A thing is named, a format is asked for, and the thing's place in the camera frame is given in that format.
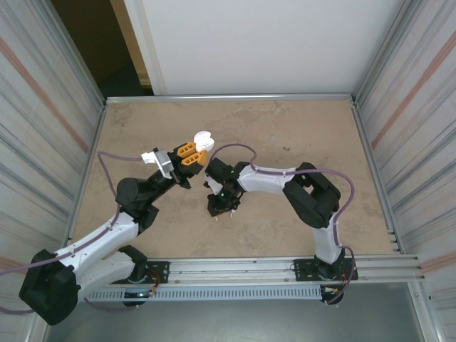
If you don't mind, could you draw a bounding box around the white door frame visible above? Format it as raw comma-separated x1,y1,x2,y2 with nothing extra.
123,0,168,96

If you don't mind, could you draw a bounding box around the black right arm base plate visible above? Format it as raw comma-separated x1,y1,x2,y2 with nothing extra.
292,256,358,283

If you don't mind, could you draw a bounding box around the white earbud charging case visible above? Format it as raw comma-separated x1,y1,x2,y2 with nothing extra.
192,130,215,152

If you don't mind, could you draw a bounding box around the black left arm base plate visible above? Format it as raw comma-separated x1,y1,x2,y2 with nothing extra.
105,261,170,286

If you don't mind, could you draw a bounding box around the aluminium table side rail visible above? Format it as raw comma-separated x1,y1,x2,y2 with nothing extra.
351,99,405,256
65,102,108,247

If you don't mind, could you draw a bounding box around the aluminium corner post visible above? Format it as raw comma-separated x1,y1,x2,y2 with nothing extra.
354,0,420,104
38,0,108,108

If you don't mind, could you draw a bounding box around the grey slotted cable duct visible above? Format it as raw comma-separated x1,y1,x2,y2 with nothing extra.
85,286,323,303

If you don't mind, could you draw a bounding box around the aluminium table end rail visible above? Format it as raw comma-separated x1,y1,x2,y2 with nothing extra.
104,93,358,105

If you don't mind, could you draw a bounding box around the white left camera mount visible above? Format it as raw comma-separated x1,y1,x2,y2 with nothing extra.
141,151,172,180

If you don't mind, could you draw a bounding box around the wide aluminium base rail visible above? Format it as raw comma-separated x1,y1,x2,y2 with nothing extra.
76,254,427,288

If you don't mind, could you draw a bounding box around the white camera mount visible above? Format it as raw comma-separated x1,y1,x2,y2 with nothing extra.
208,176,224,196
141,151,172,180

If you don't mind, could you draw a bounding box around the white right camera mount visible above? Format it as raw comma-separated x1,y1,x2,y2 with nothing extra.
208,176,224,196

